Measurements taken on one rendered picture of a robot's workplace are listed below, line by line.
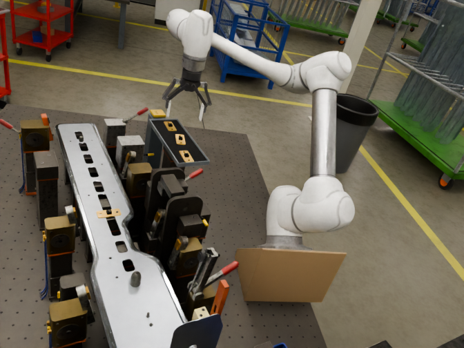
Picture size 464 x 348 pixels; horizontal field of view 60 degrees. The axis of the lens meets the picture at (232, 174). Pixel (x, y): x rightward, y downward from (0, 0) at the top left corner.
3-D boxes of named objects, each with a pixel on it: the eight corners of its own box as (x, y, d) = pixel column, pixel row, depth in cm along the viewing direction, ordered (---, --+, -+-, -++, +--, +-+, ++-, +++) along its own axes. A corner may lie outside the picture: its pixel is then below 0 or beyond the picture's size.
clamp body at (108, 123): (100, 179, 212) (103, 118, 193) (122, 177, 218) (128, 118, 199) (103, 188, 207) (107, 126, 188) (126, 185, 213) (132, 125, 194)
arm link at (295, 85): (274, 65, 184) (297, 55, 174) (300, 76, 196) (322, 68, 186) (274, 92, 182) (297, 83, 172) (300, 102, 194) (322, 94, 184)
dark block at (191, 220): (163, 297, 158) (179, 216, 135) (179, 293, 161) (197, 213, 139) (167, 307, 154) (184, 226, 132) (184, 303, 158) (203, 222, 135)
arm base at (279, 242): (286, 250, 186) (287, 238, 187) (314, 251, 166) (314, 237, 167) (251, 248, 179) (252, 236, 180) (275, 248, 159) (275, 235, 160)
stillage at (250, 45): (209, 54, 673) (220, -5, 623) (253, 62, 695) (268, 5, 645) (220, 82, 577) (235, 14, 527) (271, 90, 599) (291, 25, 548)
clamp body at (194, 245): (160, 311, 152) (174, 239, 133) (186, 304, 158) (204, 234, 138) (166, 326, 148) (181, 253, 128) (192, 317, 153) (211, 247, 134)
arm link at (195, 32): (213, 59, 151) (199, 47, 160) (221, 17, 143) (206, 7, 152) (187, 58, 145) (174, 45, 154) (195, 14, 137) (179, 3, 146)
